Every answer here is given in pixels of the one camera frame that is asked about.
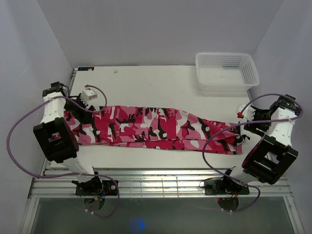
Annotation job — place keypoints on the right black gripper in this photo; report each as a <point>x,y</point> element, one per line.
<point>252,127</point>

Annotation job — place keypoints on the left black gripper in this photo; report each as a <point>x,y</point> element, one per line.
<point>83,116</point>

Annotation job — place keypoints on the pink camouflage trousers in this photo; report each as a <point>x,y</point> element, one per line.
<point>157,128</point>

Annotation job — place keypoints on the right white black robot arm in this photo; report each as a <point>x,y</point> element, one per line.
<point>271,157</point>

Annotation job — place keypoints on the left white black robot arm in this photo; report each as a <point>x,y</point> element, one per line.
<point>58,142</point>

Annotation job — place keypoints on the small label sticker on table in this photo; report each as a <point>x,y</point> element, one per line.
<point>85,68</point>

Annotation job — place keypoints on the white plastic mesh basket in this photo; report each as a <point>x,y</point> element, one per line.
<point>226,72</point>

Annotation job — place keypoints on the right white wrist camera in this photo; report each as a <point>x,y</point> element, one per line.
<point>246,114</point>

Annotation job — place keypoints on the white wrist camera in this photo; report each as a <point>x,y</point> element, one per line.
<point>88,94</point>
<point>246,114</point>

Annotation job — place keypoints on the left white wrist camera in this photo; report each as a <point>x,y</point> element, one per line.
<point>88,94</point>

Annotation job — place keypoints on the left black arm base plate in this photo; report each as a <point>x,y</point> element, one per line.
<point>108,188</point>

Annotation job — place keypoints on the aluminium frame rail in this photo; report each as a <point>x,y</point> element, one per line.
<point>132,183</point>

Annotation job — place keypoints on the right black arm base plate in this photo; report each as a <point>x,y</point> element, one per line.
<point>218,186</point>

